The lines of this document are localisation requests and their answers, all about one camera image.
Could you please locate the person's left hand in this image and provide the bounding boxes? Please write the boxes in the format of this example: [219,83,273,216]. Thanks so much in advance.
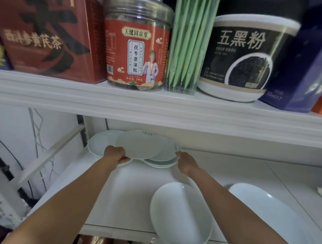
[104,145,131,169]

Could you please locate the person's right hand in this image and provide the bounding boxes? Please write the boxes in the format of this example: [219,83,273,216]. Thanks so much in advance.
[175,152,201,176]

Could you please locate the pile of pale green plates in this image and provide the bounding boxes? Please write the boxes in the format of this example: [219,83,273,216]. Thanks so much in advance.
[87,130,182,168]

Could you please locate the person's right forearm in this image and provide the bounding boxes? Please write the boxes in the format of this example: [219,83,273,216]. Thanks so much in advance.
[189,167,288,244]

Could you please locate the person's left forearm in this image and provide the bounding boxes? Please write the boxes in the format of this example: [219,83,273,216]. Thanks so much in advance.
[0,158,119,244]

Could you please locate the clear plastic sachet box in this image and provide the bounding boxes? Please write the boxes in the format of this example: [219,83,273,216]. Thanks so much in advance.
[163,0,219,96]

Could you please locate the clear jar red label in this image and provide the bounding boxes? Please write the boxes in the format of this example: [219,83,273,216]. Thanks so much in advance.
[102,0,175,92]

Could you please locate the black tub bean picture label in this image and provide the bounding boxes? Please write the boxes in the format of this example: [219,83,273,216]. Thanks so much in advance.
[197,0,302,103]

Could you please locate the row of green sachets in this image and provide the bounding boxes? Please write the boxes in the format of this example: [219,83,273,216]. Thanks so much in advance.
[167,0,214,92]

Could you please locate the dark red tea box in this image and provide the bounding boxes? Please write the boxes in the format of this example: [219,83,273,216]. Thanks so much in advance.
[0,0,107,84]

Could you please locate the tall purple box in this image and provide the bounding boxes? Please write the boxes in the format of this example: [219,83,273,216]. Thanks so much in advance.
[259,0,322,114]

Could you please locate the orange carton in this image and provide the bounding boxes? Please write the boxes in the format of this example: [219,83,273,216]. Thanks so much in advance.
[311,97,322,115]

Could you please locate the dark blue box yellow flower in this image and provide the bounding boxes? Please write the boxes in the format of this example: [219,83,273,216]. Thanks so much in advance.
[0,40,14,71]

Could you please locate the white metal rail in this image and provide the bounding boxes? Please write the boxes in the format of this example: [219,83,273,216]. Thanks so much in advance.
[17,124,86,186]

